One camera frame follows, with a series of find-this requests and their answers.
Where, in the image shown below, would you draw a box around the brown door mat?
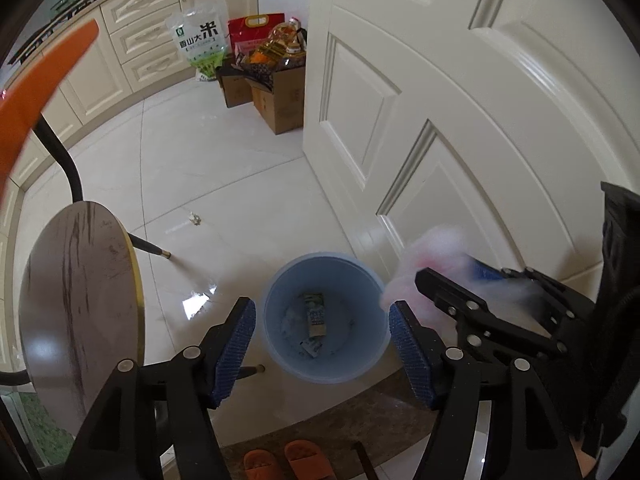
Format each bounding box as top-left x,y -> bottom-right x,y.
220,370 -> 443,480

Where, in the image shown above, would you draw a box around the white plastic bag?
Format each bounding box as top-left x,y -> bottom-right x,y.
379,225 -> 482,312

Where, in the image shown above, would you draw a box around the round dark wooden stool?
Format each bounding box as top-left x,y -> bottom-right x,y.
19,200 -> 266,436

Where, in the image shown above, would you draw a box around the cream kitchen cabinets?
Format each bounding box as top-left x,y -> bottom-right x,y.
0,0 -> 259,241

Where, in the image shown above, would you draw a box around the green floor mat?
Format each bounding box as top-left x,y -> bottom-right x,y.
19,392 -> 76,467

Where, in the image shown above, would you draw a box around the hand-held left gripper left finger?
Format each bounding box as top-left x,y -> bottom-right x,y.
65,296 -> 258,480

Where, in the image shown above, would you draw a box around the orange slipper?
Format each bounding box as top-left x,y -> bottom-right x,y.
243,450 -> 281,480
284,440 -> 335,480

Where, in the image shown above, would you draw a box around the yellow cooking oil bottle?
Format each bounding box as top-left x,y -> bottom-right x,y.
249,17 -> 307,69

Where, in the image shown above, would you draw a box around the blue plastic trash bin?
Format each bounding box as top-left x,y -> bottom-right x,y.
260,254 -> 392,385

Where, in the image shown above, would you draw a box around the black gas stove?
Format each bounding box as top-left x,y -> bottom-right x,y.
9,6 -> 102,65

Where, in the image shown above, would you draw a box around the red gift bag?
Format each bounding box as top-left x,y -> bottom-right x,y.
227,14 -> 285,68

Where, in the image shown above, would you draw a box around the small brown cardboard box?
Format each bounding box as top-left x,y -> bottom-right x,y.
216,62 -> 257,109

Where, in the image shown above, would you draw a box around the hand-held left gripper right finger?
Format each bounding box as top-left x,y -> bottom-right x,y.
387,300 -> 576,480

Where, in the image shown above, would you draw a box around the white green rice bag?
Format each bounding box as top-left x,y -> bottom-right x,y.
166,2 -> 232,83

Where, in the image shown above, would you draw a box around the green white paper wrapper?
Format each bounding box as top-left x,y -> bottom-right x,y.
301,292 -> 329,339

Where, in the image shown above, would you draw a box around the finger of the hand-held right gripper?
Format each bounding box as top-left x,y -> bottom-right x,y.
415,267 -> 568,361
467,257 -> 598,333

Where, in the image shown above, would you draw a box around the large brown cardboard box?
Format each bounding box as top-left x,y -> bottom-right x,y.
250,65 -> 306,135

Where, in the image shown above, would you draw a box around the orange round table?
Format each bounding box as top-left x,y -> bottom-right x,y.
0,19 -> 173,261

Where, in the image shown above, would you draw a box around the white panelled door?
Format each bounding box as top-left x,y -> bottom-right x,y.
301,0 -> 640,311

